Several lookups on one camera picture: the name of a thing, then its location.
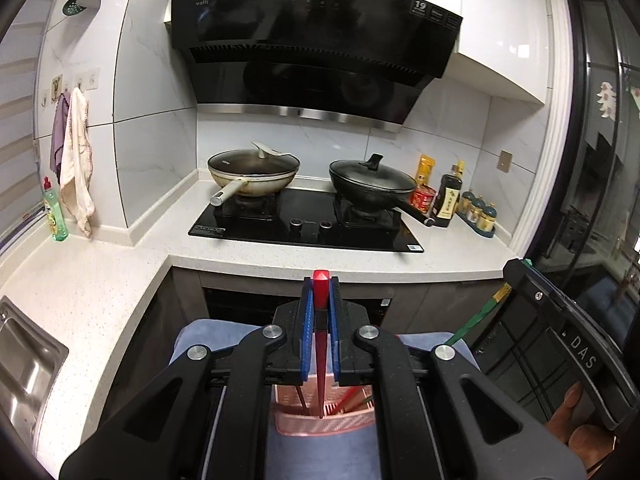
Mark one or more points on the white wall outlet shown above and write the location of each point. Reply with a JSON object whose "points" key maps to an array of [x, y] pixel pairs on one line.
{"points": [[92, 79]]}

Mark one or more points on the cream wok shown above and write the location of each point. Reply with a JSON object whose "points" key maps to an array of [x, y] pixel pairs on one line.
{"points": [[260, 186]]}

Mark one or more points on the dark soy sauce bottle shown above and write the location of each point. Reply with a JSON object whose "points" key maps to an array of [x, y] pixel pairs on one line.
{"points": [[447, 200]]}

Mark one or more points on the tree window sticker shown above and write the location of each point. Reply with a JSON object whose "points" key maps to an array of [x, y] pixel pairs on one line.
{"points": [[606, 102]]}

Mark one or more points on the person's right hand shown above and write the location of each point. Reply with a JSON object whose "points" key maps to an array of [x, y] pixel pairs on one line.
{"points": [[570, 405]]}

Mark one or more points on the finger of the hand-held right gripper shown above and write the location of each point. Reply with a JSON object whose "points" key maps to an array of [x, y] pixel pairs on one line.
{"points": [[525, 292]]}

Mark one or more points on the glass wok lid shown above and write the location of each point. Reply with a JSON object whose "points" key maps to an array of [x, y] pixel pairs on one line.
{"points": [[250, 162]]}

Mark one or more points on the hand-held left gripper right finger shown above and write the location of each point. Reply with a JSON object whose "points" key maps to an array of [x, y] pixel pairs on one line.
{"points": [[335, 340]]}

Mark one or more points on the green dish soap bottle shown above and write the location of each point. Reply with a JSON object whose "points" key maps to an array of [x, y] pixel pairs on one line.
{"points": [[56, 215]]}

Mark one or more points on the green chopstick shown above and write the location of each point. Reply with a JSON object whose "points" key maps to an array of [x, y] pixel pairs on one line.
{"points": [[367, 400], [470, 322]]}

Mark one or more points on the spice jars on rack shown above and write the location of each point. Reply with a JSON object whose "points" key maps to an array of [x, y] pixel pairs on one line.
{"points": [[480, 215]]}

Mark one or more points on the black wok lid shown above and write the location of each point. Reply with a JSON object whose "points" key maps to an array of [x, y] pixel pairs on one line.
{"points": [[370, 172]]}

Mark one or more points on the purple hanging cloth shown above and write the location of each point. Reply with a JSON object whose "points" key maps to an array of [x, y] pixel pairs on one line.
{"points": [[59, 145]]}

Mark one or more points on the dark red chopstick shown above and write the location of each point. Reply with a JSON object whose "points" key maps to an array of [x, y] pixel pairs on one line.
{"points": [[301, 397]]}

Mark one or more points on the pink perforated utensil basket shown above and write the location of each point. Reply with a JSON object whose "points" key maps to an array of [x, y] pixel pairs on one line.
{"points": [[300, 422]]}

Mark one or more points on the black range hood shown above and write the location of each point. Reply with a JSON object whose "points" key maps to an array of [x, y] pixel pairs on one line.
{"points": [[310, 50]]}

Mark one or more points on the steel sink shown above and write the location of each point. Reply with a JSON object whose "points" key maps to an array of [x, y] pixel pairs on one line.
{"points": [[25, 360]]}

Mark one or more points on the dark glass door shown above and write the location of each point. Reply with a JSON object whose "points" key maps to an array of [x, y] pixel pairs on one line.
{"points": [[600, 185]]}

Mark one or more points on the beige wall hook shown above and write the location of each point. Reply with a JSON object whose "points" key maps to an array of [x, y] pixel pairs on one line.
{"points": [[58, 85]]}

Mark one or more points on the white hanging towel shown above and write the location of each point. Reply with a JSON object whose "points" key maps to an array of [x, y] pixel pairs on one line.
{"points": [[75, 170]]}

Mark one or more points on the black gas cooktop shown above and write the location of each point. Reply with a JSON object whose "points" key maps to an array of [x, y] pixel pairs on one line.
{"points": [[305, 232]]}

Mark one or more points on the red seasoning can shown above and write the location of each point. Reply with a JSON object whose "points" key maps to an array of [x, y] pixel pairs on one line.
{"points": [[425, 197]]}

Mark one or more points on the blue fleece mat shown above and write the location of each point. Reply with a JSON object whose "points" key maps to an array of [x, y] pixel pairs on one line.
{"points": [[200, 340]]}

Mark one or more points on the yellow seasoning packet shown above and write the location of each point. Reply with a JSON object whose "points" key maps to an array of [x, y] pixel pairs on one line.
{"points": [[426, 170]]}

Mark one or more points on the wall switch plate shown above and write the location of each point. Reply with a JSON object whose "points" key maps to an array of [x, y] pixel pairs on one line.
{"points": [[505, 160]]}

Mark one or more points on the white window blind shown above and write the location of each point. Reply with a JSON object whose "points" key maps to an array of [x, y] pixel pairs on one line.
{"points": [[17, 135]]}

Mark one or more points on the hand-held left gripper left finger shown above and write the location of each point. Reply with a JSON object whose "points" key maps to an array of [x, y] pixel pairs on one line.
{"points": [[307, 340]]}

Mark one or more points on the dark lower cabinet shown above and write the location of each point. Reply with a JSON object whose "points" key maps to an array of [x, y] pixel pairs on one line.
{"points": [[235, 295]]}

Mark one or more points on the black wok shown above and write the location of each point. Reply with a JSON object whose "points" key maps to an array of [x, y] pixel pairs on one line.
{"points": [[370, 201]]}

